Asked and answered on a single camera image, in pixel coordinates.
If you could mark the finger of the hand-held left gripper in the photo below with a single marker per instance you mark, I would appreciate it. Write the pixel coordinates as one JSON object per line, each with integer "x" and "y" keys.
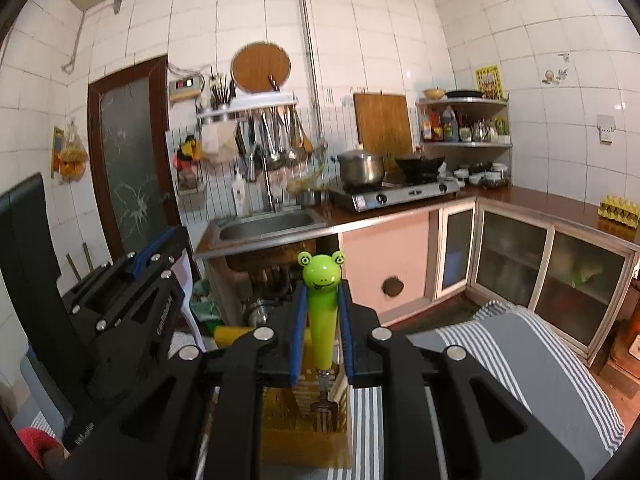
{"x": 145, "y": 305}
{"x": 150, "y": 252}

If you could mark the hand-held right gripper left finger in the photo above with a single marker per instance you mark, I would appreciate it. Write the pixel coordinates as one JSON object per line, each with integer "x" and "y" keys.
{"x": 298, "y": 332}

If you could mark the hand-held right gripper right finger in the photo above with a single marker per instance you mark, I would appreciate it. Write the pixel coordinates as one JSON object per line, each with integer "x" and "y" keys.
{"x": 346, "y": 332}

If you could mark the yellow slotted utensil holder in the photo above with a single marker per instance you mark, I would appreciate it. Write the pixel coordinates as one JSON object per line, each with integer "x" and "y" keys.
{"x": 300, "y": 440}

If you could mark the person's left forearm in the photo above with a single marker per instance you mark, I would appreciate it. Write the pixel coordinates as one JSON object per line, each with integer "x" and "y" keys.
{"x": 35, "y": 442}

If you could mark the cup of dark utensils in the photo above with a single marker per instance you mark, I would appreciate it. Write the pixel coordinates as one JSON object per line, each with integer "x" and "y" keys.
{"x": 221, "y": 91}

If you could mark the pair of bamboo sticks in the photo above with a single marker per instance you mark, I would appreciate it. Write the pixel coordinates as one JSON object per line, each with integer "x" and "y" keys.
{"x": 80, "y": 262}

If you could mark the dark wooden glass door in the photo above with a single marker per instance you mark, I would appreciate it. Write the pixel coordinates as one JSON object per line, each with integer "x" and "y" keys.
{"x": 130, "y": 160}

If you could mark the white soap bottle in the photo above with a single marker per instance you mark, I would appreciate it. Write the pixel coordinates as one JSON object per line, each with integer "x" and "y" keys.
{"x": 240, "y": 192}

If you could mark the steel sink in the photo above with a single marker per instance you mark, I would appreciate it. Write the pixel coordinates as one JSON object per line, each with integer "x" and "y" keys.
{"x": 270, "y": 227}

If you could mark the yellow black hanging toy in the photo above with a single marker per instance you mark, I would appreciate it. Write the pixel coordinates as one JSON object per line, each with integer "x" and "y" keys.
{"x": 187, "y": 150}

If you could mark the black chair back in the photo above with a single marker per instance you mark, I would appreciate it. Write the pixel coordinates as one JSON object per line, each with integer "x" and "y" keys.
{"x": 27, "y": 270}

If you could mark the hanging plastic bag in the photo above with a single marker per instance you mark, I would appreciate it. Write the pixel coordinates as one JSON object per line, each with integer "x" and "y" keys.
{"x": 74, "y": 155}

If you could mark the white hanging cloth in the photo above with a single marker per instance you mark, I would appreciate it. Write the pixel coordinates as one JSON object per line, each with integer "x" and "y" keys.
{"x": 219, "y": 141}

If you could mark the metal faucet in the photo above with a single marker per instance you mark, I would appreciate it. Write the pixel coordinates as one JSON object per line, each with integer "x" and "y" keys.
{"x": 265, "y": 180}

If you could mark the small steel pot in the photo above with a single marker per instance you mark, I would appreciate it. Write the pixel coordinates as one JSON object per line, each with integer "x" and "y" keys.
{"x": 310, "y": 197}

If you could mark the steel gas stove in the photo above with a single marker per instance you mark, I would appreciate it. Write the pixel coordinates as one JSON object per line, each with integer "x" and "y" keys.
{"x": 390, "y": 196}

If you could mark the row of hanging metal ladles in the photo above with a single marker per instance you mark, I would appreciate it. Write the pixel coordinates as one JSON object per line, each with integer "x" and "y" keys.
{"x": 272, "y": 145}

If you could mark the steel pot with lid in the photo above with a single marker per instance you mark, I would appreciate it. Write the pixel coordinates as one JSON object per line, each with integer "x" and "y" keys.
{"x": 360, "y": 170}

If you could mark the grey striped tablecloth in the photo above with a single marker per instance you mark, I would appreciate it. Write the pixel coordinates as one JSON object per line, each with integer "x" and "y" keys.
{"x": 525, "y": 360}

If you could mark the kitchen counter cabinet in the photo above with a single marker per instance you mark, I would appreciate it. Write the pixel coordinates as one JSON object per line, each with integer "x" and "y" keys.
{"x": 510, "y": 255}

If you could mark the black wok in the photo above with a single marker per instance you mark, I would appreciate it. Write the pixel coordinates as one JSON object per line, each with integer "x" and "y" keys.
{"x": 420, "y": 166}

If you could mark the cluster of white bowls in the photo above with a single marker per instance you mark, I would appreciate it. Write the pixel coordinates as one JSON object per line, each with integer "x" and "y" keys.
{"x": 482, "y": 175}

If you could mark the rectangular wooden cutting board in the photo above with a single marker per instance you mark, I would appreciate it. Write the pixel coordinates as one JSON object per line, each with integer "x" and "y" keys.
{"x": 382, "y": 125}

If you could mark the round wooden board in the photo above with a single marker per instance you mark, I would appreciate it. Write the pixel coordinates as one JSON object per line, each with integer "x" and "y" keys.
{"x": 260, "y": 67}

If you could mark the metal corner shelf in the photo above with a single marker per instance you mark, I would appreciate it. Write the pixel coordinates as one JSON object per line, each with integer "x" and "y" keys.
{"x": 465, "y": 144}

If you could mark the tan bowl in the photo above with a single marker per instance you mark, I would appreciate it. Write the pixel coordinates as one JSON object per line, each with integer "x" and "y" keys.
{"x": 434, "y": 94}

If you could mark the flat black pan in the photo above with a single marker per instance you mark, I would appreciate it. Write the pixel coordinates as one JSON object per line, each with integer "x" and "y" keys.
{"x": 465, "y": 93}

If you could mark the yellow egg carton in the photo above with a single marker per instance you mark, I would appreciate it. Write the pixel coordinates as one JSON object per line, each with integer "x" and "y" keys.
{"x": 620, "y": 210}

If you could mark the digital wall controller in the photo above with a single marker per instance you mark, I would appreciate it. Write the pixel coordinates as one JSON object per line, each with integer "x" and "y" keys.
{"x": 185, "y": 89}

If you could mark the metal wall rack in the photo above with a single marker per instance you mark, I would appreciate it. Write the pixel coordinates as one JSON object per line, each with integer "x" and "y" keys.
{"x": 250, "y": 105}

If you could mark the grey wall pipe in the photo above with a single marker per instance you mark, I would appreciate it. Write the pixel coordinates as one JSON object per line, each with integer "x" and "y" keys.
{"x": 310, "y": 60}

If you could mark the yellow wall poster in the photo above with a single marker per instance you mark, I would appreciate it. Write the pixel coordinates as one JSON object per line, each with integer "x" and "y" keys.
{"x": 489, "y": 82}

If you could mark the white wall socket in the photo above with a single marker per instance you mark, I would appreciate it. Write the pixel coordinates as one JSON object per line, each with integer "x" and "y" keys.
{"x": 605, "y": 129}

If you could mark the wall sticker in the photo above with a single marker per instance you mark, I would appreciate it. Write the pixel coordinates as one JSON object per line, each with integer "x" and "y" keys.
{"x": 555, "y": 76}

